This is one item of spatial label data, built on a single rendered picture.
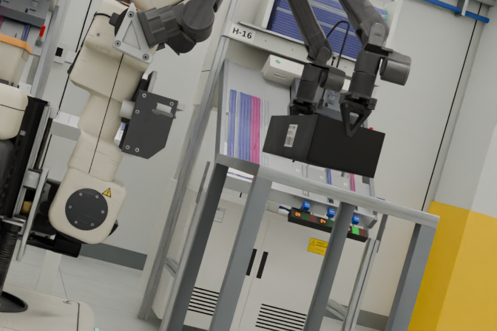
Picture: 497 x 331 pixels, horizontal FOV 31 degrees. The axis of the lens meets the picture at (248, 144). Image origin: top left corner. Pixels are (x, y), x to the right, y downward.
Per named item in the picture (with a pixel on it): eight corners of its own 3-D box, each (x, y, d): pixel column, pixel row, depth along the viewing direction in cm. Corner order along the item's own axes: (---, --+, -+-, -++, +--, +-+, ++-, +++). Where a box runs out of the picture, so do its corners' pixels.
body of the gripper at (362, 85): (362, 108, 223) (370, 78, 223) (376, 106, 213) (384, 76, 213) (338, 100, 222) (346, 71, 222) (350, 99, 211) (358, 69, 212)
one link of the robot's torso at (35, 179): (-5, 255, 223) (24, 158, 224) (6, 239, 251) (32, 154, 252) (101, 282, 228) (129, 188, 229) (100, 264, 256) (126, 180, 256)
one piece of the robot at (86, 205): (-8, 224, 213) (102, -13, 215) (7, 209, 250) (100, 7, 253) (96, 268, 217) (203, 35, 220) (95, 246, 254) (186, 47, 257)
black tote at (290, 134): (261, 151, 271) (271, 115, 272) (316, 165, 274) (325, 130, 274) (306, 160, 215) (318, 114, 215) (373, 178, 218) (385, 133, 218)
